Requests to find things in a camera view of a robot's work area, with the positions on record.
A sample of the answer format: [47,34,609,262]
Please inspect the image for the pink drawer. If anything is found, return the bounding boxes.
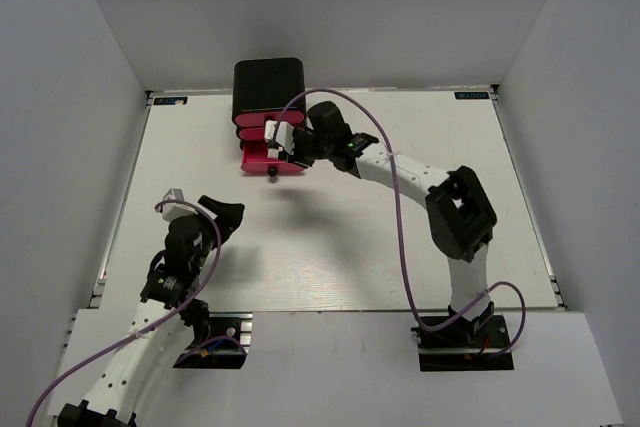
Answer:
[233,110,306,128]
[241,141,304,178]
[236,126,265,142]

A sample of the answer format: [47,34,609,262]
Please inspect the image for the black drawer cabinet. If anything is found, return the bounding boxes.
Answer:
[231,57,305,122]

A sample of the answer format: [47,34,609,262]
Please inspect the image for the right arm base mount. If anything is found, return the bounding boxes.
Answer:
[411,315,514,372]

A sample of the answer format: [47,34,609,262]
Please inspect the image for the blue corner label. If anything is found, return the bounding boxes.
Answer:
[454,91,490,100]
[153,96,188,106]

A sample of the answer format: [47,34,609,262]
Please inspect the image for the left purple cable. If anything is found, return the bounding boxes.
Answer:
[24,199,249,427]

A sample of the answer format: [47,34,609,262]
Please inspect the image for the purple cable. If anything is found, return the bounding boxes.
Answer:
[24,199,249,427]
[279,88,526,358]

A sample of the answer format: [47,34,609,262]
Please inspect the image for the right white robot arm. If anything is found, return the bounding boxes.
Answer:
[264,101,497,346]

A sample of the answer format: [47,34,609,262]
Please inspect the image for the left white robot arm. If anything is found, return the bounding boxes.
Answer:
[56,190,245,426]

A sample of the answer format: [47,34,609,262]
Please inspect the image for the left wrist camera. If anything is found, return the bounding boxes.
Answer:
[154,188,194,223]

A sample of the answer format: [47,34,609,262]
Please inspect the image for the right blue corner label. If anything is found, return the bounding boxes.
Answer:
[454,91,490,100]

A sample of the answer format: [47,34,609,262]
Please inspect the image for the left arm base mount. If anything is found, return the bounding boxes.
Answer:
[173,312,253,370]

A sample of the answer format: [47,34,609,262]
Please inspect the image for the left blue corner label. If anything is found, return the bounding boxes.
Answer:
[153,96,188,106]

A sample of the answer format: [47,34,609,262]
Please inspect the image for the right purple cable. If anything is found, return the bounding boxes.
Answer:
[279,88,526,358]

